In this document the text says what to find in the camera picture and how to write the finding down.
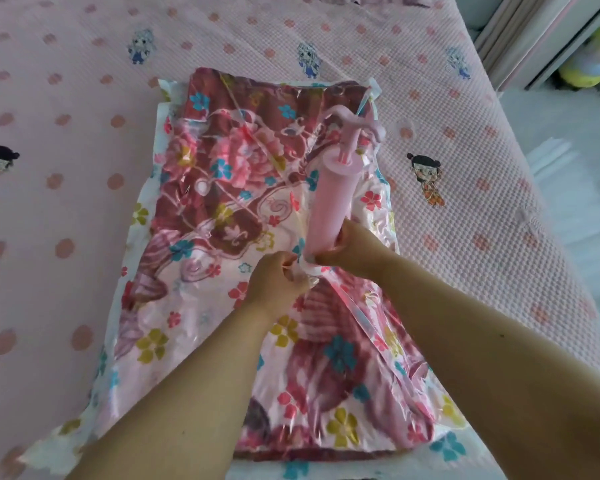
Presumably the person's left hand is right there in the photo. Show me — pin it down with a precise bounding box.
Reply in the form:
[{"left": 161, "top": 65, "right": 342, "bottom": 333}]
[{"left": 242, "top": 250, "right": 319, "bottom": 323}]

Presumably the person's right hand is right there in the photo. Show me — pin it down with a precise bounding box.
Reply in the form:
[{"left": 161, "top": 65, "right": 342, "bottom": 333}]
[{"left": 313, "top": 218, "right": 399, "bottom": 281}]

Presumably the red floral blanket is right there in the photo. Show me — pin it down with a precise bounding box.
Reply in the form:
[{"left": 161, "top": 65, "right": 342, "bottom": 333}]
[{"left": 112, "top": 67, "right": 436, "bottom": 463}]

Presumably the lilac hand pump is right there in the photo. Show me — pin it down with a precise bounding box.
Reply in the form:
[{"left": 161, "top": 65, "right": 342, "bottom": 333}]
[{"left": 302, "top": 105, "right": 387, "bottom": 263}]

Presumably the flower-print plastic storage bag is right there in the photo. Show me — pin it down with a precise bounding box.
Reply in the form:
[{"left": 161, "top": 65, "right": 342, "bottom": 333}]
[{"left": 17, "top": 64, "right": 501, "bottom": 480}]

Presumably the person's left forearm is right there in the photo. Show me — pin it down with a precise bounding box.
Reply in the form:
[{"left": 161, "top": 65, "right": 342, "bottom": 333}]
[{"left": 67, "top": 304, "right": 276, "bottom": 480}]

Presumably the person's right forearm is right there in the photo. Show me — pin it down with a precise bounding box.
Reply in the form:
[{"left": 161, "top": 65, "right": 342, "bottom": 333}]
[{"left": 375, "top": 257, "right": 600, "bottom": 480}]

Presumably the white pink curtain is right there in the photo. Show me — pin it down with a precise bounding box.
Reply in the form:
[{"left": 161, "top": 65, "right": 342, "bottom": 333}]
[{"left": 472, "top": 0, "right": 586, "bottom": 93}]

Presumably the pink cartoon bed sheet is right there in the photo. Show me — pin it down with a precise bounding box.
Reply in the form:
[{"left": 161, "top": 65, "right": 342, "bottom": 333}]
[{"left": 0, "top": 0, "right": 600, "bottom": 480}]

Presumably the grey open shelf unit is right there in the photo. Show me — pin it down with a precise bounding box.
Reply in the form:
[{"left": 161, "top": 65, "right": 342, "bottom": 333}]
[{"left": 525, "top": 0, "right": 600, "bottom": 95}]

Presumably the pastel striped round stool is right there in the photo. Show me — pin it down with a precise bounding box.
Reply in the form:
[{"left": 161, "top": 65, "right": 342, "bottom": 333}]
[{"left": 559, "top": 14, "right": 600, "bottom": 89}]

